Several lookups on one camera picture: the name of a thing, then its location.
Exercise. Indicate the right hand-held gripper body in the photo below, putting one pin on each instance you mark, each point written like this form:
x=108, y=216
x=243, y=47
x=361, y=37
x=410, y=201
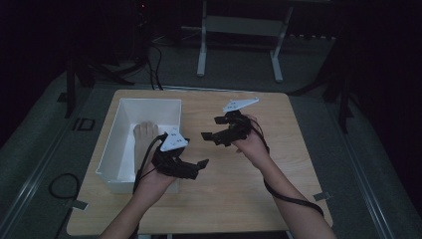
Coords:
x=235, y=127

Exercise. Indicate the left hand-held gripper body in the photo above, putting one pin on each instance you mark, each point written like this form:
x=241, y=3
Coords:
x=172, y=162

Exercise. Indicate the beige glove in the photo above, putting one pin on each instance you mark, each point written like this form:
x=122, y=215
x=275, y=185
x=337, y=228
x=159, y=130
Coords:
x=146, y=139

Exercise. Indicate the white box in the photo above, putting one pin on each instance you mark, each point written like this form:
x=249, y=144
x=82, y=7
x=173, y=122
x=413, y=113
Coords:
x=129, y=146

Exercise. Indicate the person's right hand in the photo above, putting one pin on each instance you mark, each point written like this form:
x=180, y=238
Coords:
x=253, y=146

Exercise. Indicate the person's left hand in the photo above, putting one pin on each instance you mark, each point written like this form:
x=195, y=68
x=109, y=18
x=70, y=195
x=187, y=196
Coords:
x=152, y=186

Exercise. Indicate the grey tape patch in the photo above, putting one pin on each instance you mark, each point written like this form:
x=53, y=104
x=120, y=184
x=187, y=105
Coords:
x=79, y=205

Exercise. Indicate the grey tape strip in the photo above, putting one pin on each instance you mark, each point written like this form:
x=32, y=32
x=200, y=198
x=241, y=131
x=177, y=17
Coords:
x=322, y=196

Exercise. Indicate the black metal stand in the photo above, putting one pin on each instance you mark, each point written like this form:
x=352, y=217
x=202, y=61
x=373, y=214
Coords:
x=343, y=96

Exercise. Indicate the black tripod stand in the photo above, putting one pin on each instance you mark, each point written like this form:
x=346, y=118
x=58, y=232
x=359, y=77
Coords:
x=89, y=73

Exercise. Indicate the white metal stand frame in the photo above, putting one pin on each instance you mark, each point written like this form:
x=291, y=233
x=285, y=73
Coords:
x=242, y=26

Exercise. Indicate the black rectangular floor frame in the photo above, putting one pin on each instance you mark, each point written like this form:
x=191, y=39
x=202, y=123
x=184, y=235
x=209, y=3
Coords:
x=83, y=124

